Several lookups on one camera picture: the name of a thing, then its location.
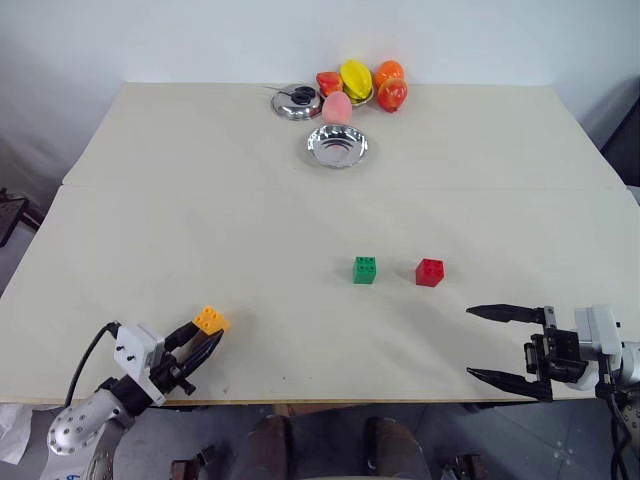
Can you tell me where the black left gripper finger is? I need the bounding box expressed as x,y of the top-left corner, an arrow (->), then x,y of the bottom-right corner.
176,331 -> 224,382
164,320 -> 201,352

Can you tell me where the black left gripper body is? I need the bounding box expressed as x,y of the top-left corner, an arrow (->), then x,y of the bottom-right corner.
147,344 -> 197,399

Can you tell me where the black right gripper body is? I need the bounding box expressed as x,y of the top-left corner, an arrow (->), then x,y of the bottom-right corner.
523,305 -> 584,402

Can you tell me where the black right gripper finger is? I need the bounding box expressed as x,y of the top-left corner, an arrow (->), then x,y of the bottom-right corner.
465,303 -> 546,326
466,367 -> 546,403

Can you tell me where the orange toy brick cube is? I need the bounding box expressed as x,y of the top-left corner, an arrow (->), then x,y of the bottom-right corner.
193,305 -> 232,335

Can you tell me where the red toy brick cube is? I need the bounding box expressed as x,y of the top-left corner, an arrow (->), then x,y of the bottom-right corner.
414,257 -> 445,289

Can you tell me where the dark brown rounded shape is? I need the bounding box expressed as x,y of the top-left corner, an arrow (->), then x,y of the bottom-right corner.
363,417 -> 432,480

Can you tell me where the green toy brick cube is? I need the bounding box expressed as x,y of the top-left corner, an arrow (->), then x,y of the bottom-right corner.
352,255 -> 378,285

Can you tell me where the white crumpled paper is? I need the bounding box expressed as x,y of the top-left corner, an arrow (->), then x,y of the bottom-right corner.
0,402 -> 34,464

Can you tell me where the black metal stand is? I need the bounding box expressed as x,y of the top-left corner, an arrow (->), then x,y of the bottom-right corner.
0,187 -> 42,249

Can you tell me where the shiny steel bowl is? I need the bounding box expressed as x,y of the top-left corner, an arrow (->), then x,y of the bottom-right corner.
306,124 -> 370,170

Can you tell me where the orange toy fruit red patch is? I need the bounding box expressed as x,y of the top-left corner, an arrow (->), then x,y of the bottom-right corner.
376,78 -> 409,114

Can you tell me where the steel lid with black knob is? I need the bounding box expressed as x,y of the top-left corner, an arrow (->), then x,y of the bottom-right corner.
270,83 -> 324,121

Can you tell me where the pink toy peach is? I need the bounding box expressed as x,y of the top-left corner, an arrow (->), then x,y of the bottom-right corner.
322,91 -> 353,125

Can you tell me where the plain orange toy fruit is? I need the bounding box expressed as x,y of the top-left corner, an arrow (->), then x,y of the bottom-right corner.
374,60 -> 406,86

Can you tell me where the yellow toy starfruit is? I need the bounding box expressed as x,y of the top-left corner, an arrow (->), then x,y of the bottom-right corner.
339,59 -> 374,101

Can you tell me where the red toy pepper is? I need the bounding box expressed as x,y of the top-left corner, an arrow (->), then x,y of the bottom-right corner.
315,71 -> 345,99

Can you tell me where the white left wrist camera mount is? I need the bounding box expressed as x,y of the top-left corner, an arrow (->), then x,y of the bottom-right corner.
113,323 -> 167,406

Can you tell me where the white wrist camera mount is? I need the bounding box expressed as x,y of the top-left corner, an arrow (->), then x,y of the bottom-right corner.
113,323 -> 167,406
573,304 -> 624,392

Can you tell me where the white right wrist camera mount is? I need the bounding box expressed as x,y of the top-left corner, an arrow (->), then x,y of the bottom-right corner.
573,304 -> 624,392

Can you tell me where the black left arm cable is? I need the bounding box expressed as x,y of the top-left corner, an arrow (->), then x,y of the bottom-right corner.
63,321 -> 121,407

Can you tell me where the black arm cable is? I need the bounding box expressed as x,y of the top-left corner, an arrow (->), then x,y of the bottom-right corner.
63,321 -> 121,407
605,383 -> 635,480

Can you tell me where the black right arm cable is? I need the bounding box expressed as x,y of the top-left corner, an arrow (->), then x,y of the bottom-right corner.
605,383 -> 635,480

